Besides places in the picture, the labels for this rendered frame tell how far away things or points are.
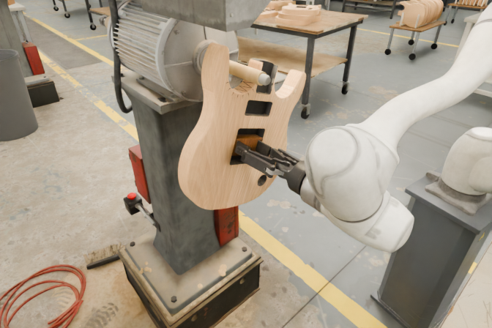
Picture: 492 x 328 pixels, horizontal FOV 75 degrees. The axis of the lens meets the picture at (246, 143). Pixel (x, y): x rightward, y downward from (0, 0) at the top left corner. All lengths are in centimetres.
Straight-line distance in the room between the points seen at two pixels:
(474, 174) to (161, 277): 127
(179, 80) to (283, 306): 127
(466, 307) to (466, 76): 44
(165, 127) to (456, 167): 102
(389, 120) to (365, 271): 151
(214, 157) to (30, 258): 168
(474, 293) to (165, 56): 84
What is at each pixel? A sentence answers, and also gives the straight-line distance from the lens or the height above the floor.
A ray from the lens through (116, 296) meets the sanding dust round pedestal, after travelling 191.
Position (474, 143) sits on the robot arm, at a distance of 132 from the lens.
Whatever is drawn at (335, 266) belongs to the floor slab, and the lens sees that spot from 197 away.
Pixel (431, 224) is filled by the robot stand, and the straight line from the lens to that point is 145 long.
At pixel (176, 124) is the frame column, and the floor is 100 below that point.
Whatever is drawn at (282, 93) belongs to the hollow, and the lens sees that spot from 90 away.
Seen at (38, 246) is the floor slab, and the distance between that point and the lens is 234.
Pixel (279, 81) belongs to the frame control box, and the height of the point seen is 112.
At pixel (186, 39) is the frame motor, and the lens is 86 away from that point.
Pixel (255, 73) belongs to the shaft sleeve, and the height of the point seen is 126.
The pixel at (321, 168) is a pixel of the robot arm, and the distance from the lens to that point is 46.
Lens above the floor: 150
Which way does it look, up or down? 31 degrees down
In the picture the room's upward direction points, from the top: straight up
